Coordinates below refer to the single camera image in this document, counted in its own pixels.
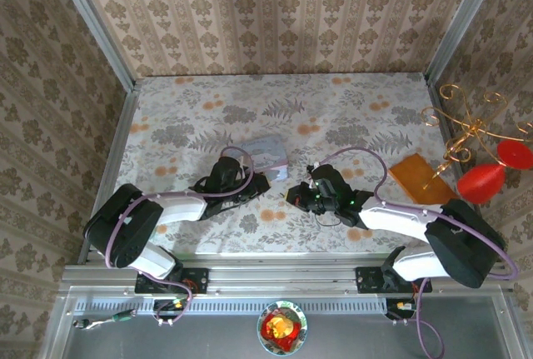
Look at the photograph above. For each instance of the floral tablecloth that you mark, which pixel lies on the floral tablecloth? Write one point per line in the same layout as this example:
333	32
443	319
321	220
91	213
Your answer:
270	117

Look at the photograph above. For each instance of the wide aluminium base rail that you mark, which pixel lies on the wide aluminium base rail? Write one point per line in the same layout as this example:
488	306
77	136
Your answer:
283	275

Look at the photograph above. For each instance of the orange flat sponge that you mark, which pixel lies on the orange flat sponge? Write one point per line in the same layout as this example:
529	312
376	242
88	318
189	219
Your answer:
420	180

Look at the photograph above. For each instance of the yellow power connector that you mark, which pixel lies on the yellow power connector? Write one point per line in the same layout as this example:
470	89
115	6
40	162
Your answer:
401	306
178	303

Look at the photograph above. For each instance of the patterned ceramic bowl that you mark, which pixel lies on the patterned ceramic bowl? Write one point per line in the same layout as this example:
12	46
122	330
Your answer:
282	348

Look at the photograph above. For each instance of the red plastic goblet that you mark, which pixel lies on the red plastic goblet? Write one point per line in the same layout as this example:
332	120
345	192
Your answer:
481	184

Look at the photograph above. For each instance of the aluminium frame post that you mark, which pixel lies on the aluminium frame post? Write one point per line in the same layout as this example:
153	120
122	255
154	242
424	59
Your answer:
462	26
96	30

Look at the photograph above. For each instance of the red yellow wrapped sweets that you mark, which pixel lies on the red yellow wrapped sweets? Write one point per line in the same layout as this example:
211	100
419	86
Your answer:
281	327

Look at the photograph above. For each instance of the pastel cartoon bunny tin box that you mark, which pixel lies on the pastel cartoon bunny tin box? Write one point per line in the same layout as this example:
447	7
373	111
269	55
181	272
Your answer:
266	153

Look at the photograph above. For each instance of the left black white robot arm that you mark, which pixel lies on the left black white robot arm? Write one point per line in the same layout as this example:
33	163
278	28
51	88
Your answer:
125	230

